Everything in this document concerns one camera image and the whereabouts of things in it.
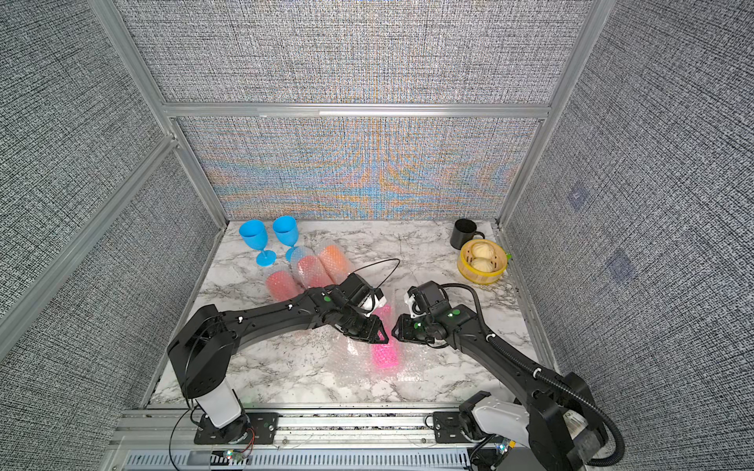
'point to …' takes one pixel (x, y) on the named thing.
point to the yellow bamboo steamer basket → (500, 261)
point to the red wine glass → (312, 273)
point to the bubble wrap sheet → (355, 356)
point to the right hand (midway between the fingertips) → (396, 326)
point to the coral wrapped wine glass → (281, 287)
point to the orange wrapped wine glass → (336, 263)
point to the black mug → (463, 231)
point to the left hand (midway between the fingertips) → (389, 341)
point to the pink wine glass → (387, 355)
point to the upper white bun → (482, 250)
